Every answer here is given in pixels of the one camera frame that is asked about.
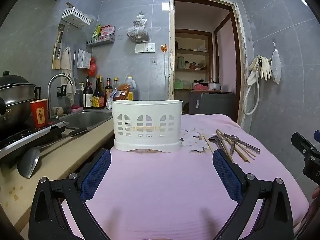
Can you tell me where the dark wine bottle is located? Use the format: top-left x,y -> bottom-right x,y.
83,76 -> 94,109

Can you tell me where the steel steamer pot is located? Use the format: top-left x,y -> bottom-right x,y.
0,71 -> 37,135

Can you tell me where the red snack packet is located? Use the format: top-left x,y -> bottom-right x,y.
100,25 -> 115,37

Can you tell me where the cream rubber glove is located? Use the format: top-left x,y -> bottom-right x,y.
247,55 -> 263,85
259,57 -> 272,81

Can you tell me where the cooking oil jug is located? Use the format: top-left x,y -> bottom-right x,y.
124,76 -> 137,100

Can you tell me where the beige hanging cloth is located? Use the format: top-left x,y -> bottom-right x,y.
59,46 -> 77,105

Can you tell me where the pink floral blanket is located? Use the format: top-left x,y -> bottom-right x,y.
61,114 -> 309,240

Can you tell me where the red paper cup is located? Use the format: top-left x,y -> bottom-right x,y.
29,99 -> 49,128

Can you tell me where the brown sauce bottle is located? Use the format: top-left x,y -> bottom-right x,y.
105,77 -> 113,100

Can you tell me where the set of wooden chopsticks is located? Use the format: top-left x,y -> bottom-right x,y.
202,129 -> 257,162

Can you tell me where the white plastic utensil basket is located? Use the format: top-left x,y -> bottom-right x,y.
111,99 -> 183,153

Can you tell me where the wooden shelf unit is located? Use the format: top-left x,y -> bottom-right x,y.
175,29 -> 213,90

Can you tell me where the white shower hose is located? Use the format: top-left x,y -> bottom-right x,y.
243,62 -> 260,116

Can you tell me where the white wall basket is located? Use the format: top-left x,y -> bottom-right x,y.
62,7 -> 92,27

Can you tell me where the grey refrigerator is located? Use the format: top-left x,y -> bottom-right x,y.
189,91 -> 236,117

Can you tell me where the metal wok spatula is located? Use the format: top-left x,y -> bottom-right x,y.
17,127 -> 88,179

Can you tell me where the grey wall shelf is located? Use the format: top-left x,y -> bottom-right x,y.
86,33 -> 116,47

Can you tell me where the white wall box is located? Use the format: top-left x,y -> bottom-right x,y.
77,49 -> 92,70

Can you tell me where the wooden cutting board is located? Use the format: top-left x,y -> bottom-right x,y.
52,24 -> 65,70

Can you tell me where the wooden door frame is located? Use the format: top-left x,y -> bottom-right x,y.
169,0 -> 247,128

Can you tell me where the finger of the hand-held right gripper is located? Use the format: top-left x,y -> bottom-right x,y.
291,132 -> 320,159

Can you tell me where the metal spoon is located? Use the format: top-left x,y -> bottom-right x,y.
229,135 -> 240,155
209,134 -> 225,150

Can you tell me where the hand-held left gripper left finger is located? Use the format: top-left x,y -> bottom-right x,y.
29,149 -> 112,240

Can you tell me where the steel sink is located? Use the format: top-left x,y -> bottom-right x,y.
59,110 -> 113,132

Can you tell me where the black stove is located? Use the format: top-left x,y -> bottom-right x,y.
0,121 -> 69,168

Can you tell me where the red plastic bag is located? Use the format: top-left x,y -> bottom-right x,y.
89,57 -> 97,77

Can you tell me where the clear bag of dried goods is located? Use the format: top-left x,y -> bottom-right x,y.
126,11 -> 150,42

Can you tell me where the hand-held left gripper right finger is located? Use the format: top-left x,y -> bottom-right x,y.
212,149 -> 294,240

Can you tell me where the orange plug with cable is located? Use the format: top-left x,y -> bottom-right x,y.
160,44 -> 167,98

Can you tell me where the white mesh bag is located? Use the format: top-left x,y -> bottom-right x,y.
270,49 -> 282,85

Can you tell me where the metal faucet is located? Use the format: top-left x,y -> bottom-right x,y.
47,73 -> 75,119

